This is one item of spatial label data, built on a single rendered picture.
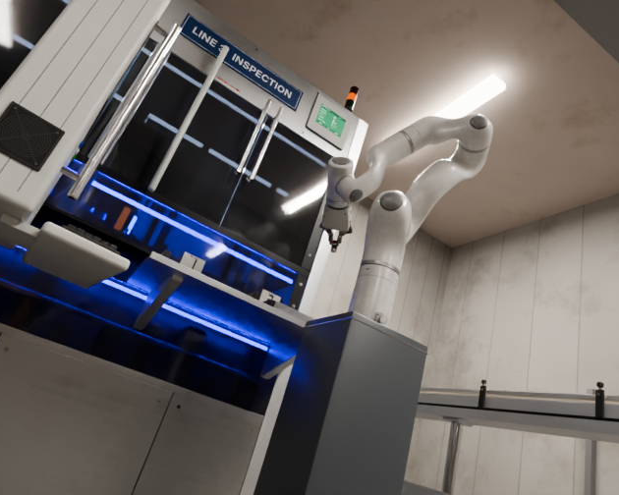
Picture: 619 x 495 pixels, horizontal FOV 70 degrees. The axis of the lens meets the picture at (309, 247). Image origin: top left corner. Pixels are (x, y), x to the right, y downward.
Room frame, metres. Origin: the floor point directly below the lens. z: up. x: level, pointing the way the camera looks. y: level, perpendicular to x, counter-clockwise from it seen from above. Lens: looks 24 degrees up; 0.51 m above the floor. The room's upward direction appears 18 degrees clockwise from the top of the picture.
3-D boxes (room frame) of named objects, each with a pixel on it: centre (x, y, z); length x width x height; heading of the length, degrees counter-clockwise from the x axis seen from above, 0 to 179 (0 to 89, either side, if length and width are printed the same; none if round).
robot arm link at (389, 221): (1.17, -0.21, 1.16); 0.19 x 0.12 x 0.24; 162
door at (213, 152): (1.52, 0.58, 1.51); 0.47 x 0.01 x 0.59; 114
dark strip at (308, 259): (1.77, -0.01, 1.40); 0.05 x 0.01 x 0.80; 114
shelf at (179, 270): (1.51, 0.18, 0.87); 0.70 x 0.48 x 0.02; 114
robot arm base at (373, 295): (1.20, -0.22, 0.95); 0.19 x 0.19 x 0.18
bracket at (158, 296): (1.40, 0.40, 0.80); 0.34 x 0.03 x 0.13; 24
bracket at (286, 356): (1.60, -0.06, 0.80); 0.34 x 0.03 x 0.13; 24
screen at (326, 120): (1.72, 0.09, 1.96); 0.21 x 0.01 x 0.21; 114
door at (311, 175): (1.70, 0.17, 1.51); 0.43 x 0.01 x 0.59; 114
